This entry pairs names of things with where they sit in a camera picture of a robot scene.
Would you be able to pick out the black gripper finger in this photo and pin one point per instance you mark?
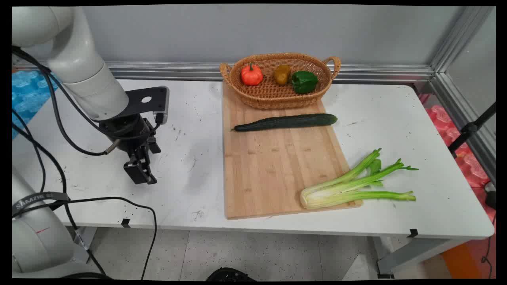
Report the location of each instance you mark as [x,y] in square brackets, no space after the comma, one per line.
[134,171]
[149,168]

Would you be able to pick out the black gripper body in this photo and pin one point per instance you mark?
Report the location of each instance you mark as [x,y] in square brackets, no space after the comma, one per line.
[128,132]

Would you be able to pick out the dark green cucumber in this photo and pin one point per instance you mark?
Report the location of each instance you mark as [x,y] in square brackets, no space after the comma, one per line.
[285,122]

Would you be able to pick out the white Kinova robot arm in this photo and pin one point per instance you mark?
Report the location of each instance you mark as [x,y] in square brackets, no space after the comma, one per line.
[79,67]

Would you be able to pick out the black table edge clip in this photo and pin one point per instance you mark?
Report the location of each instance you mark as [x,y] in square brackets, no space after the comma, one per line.
[413,233]
[125,223]

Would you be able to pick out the narrow grey table leg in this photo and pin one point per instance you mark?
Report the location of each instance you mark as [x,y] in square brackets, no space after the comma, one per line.
[84,241]

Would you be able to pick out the blue foam floor mat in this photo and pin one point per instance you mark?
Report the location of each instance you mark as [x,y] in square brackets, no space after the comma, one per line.
[27,95]

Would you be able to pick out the bamboo cutting board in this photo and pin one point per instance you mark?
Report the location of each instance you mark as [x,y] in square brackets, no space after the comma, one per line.
[273,166]

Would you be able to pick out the black round floor object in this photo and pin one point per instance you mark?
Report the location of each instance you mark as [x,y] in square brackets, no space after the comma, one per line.
[229,275]

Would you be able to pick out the red tomato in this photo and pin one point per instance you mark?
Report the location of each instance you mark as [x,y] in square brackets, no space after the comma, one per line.
[251,75]

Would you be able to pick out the woven wicker basket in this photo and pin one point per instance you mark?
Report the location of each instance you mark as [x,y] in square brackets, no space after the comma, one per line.
[273,97]

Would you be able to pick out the green bell pepper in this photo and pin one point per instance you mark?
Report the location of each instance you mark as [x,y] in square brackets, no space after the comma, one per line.
[304,82]

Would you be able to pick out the green celery bunch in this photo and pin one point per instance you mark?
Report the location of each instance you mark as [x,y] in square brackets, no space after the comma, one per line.
[340,194]

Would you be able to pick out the wide grey table leg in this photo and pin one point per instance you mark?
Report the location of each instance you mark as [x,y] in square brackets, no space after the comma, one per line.
[416,253]

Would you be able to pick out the red foam floor mat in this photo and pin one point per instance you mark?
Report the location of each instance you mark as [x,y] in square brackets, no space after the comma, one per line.
[469,166]

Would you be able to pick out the black tripod stand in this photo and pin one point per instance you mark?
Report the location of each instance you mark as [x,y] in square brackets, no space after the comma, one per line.
[469,130]

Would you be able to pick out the orange floor mat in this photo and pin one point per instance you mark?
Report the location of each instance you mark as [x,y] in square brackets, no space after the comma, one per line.
[459,261]

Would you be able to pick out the black power adapter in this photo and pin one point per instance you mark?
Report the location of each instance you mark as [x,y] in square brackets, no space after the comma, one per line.
[491,197]

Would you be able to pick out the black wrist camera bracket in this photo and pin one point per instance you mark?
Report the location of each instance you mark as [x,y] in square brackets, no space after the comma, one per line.
[148,101]

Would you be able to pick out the long horizontal aluminium frame rail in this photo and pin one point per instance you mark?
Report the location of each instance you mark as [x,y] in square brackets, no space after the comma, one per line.
[376,73]

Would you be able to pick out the sloping aluminium frame rail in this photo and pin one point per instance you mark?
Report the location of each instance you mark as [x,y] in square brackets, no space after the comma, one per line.
[463,113]

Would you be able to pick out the upright aluminium frame post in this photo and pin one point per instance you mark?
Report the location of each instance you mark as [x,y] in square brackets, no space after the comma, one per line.
[459,39]

